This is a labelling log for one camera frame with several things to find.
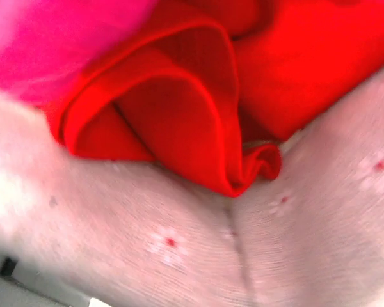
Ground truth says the magenta pink t shirt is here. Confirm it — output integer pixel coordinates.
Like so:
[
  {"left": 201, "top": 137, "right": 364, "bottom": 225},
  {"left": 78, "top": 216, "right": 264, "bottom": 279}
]
[{"left": 0, "top": 1, "right": 156, "bottom": 105}]

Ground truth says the wicker basket with liner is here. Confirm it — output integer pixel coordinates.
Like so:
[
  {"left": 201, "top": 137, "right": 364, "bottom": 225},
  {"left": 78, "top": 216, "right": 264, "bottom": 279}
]
[{"left": 0, "top": 69, "right": 384, "bottom": 306}]

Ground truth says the red t shirt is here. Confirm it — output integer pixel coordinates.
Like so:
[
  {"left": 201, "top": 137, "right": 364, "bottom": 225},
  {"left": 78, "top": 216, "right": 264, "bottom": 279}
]
[{"left": 45, "top": 1, "right": 384, "bottom": 197}]

